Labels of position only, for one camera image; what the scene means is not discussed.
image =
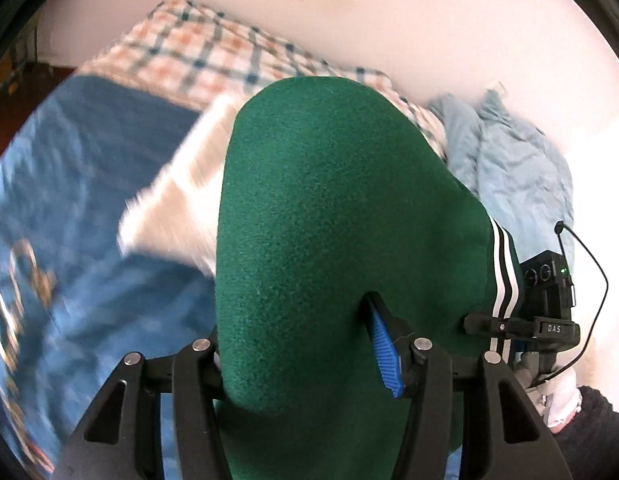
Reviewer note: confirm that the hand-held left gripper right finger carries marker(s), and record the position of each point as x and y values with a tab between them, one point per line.
387	355

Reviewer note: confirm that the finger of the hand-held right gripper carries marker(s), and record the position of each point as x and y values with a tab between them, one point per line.
499	325

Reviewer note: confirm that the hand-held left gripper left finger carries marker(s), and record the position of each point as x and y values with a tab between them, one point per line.
194	375

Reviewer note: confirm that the green jacket with cream sleeves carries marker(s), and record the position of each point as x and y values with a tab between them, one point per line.
339	210

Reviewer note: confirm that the person's right forearm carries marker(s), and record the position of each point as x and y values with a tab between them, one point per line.
594	435

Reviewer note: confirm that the person's right hand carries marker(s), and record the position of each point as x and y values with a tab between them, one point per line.
559	400

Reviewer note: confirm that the light blue garment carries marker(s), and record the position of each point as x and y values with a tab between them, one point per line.
514	170

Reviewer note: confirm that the white fluffy garment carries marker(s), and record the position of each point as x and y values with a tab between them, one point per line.
179	210

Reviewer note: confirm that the blue striped blanket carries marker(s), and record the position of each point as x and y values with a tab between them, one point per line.
89	185

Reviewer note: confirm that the plaid bed sheet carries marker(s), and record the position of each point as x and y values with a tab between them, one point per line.
214	55

